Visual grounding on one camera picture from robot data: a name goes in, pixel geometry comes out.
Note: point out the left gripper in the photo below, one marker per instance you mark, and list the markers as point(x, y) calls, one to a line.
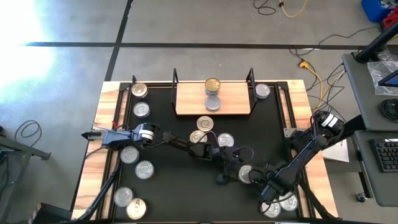
point(219, 154)

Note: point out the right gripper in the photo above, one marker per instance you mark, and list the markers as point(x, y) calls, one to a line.
point(269, 179)

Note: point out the silver can red label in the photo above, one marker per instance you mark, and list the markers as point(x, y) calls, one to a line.
point(245, 173)
point(273, 211)

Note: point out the silver tin can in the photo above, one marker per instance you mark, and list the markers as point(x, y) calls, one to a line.
point(225, 140)
point(129, 154)
point(141, 109)
point(144, 169)
point(123, 197)

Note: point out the silver can green white label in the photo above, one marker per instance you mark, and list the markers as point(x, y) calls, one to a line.
point(213, 103)

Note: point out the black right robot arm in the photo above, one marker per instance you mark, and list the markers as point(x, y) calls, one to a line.
point(303, 152)

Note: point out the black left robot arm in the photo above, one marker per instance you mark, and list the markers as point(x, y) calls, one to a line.
point(180, 143)

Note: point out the silver can blue label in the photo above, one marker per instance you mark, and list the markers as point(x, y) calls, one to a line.
point(262, 91)

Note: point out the white paper sheet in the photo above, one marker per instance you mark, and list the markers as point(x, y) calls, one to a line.
point(337, 154)

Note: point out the pale gold tin can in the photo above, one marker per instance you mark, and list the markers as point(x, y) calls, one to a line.
point(136, 208)
point(139, 90)

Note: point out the caster wheel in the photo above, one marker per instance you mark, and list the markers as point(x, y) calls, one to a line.
point(361, 197)

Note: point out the black desk beam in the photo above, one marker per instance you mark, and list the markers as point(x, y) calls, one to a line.
point(354, 124)

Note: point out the grey desk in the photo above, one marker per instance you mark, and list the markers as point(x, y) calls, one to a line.
point(360, 93)

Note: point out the black keyboard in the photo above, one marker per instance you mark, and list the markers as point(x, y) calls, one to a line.
point(387, 155)

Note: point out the clear plastic bag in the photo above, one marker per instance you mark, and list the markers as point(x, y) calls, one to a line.
point(377, 74)

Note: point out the blue screen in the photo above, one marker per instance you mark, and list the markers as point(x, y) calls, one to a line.
point(392, 80)

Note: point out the black box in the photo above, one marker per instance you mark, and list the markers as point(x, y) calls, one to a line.
point(51, 214)

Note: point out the grey metal stand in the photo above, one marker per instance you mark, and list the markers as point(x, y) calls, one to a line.
point(28, 149)

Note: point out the blue plastic bin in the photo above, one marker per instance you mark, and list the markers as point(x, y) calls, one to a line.
point(373, 9)

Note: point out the red crate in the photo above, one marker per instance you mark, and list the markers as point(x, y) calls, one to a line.
point(391, 22)

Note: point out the grey base bracket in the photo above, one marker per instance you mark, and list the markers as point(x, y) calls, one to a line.
point(288, 132)
point(91, 135)

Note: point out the black aluminium table frame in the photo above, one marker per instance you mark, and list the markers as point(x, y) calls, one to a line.
point(99, 194)

